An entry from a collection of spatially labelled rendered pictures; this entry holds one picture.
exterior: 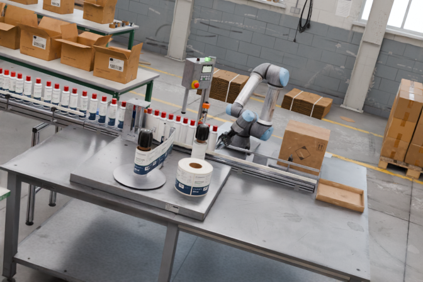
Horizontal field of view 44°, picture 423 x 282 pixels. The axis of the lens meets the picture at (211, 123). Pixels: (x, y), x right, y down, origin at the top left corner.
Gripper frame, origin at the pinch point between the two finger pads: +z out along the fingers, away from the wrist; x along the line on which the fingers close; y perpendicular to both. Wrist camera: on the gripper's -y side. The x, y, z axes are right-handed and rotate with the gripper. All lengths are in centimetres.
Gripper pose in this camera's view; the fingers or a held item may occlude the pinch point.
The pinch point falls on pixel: (216, 147)
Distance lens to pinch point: 355.2
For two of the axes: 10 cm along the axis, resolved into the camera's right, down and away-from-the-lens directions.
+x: 7.3, 6.8, 0.1
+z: -6.3, 6.7, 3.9
